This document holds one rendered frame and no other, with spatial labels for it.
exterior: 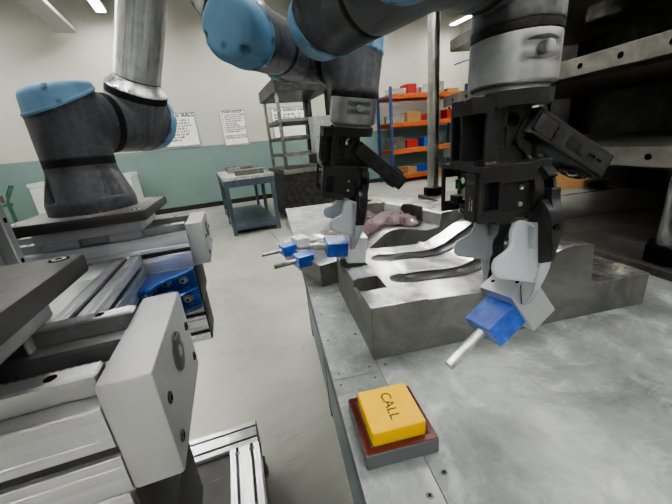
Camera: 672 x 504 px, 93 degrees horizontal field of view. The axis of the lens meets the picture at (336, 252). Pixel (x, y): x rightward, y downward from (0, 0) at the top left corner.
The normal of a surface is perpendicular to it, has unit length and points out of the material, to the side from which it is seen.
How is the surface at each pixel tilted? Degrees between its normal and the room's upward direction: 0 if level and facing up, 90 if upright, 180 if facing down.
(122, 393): 90
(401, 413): 0
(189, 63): 90
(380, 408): 0
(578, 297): 90
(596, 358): 0
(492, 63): 89
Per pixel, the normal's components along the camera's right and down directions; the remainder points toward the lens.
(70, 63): 0.37, 0.27
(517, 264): 0.18, 0.12
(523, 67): -0.25, 0.34
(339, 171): 0.20, 0.43
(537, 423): -0.09, -0.94
